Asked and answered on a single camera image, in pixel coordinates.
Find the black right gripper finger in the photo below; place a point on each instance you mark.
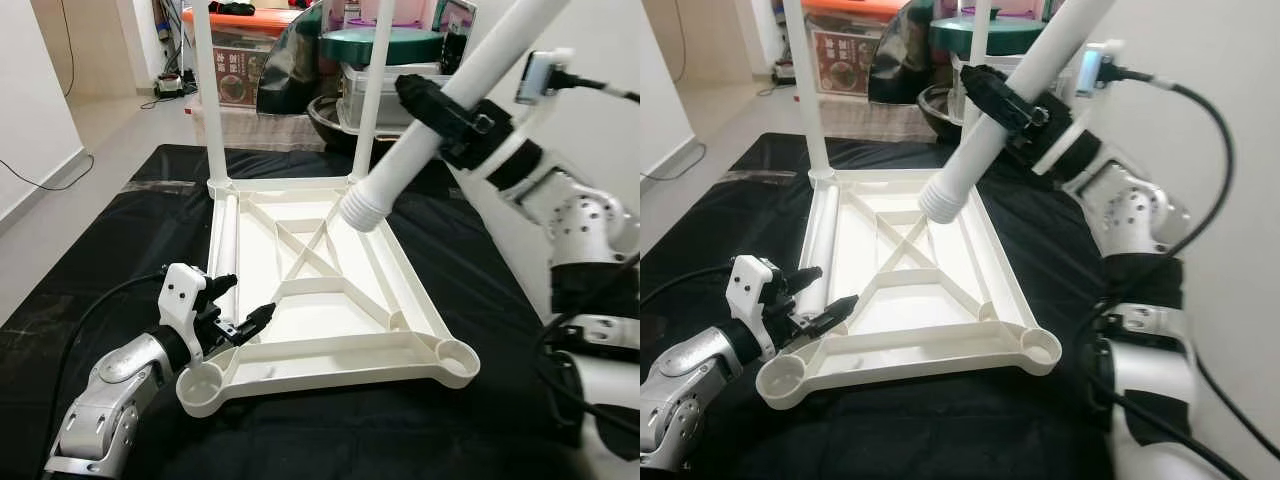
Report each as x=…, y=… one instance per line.
x=435, y=105
x=1000, y=98

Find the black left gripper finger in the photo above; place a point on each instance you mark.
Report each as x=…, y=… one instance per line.
x=800, y=279
x=258, y=320
x=835, y=313
x=220, y=287

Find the white plastic children table top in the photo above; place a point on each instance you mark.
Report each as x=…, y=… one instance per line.
x=330, y=320
x=920, y=310

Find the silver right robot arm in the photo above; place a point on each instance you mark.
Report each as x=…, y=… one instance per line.
x=580, y=220
x=1140, y=210

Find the clear plastic storage container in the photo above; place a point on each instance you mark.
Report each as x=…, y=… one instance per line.
x=352, y=95
x=958, y=78

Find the green round pot lid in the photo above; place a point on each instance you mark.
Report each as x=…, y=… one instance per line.
x=410, y=45
x=1010, y=35

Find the black round wok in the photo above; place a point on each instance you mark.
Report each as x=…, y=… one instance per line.
x=330, y=122
x=935, y=112

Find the black plastic bag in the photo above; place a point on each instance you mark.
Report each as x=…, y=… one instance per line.
x=895, y=55
x=290, y=60

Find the red printed carton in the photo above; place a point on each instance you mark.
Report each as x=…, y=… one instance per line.
x=240, y=75
x=842, y=65

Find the clear bin with orange lid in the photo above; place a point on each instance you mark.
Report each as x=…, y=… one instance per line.
x=850, y=8
x=250, y=15

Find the small floor appliance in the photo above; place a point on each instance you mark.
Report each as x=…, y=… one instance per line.
x=782, y=72
x=168, y=85

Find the small black bundle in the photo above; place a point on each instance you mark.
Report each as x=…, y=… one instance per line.
x=232, y=8

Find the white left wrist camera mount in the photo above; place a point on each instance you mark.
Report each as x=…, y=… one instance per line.
x=182, y=295
x=750, y=285

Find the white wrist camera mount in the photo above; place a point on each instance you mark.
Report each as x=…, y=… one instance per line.
x=540, y=80
x=1095, y=65
x=750, y=285
x=182, y=295

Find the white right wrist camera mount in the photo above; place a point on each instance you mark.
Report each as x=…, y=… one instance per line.
x=1095, y=65
x=540, y=80

